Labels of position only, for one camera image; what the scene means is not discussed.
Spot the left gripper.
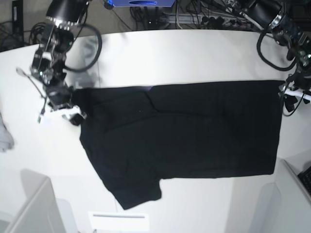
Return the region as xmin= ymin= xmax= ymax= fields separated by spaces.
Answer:
xmin=284 ymin=70 xmax=311 ymax=112

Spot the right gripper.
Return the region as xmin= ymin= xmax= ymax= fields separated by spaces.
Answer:
xmin=45 ymin=85 xmax=87 ymax=126

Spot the black T-shirt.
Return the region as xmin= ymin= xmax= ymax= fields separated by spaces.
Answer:
xmin=72 ymin=80 xmax=281 ymax=210

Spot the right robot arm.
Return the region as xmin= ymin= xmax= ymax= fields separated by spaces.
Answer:
xmin=31 ymin=0 xmax=103 ymax=126

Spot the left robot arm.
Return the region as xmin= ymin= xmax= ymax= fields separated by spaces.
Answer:
xmin=223 ymin=0 xmax=311 ymax=117

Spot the grey cloth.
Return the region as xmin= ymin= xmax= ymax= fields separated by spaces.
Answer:
xmin=0 ymin=116 xmax=14 ymax=152

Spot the black keyboard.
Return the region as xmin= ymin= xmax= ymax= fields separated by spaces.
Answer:
xmin=298 ymin=167 xmax=311 ymax=194

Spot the white bin left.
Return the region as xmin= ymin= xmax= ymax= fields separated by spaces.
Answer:
xmin=0 ymin=169 xmax=78 ymax=233

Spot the white bin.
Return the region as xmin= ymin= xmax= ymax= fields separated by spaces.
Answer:
xmin=0 ymin=169 xmax=78 ymax=233
xmin=257 ymin=159 xmax=311 ymax=233

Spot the white bin right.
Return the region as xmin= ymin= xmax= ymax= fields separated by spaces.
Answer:
xmin=257 ymin=159 xmax=311 ymax=233

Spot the white label plate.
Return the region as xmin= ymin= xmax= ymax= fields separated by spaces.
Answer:
xmin=88 ymin=212 xmax=150 ymax=232

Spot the blue box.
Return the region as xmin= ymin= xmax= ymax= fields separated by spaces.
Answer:
xmin=107 ymin=0 xmax=175 ymax=7

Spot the black flat panel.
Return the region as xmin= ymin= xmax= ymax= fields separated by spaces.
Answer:
xmin=12 ymin=0 xmax=24 ymax=37

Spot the white power strip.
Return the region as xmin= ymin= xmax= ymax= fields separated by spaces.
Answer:
xmin=162 ymin=14 xmax=250 ymax=26

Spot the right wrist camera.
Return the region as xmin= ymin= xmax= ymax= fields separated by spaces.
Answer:
xmin=37 ymin=115 xmax=55 ymax=125

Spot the coiled black cable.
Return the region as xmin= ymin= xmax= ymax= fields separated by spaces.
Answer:
xmin=26 ymin=22 xmax=49 ymax=46

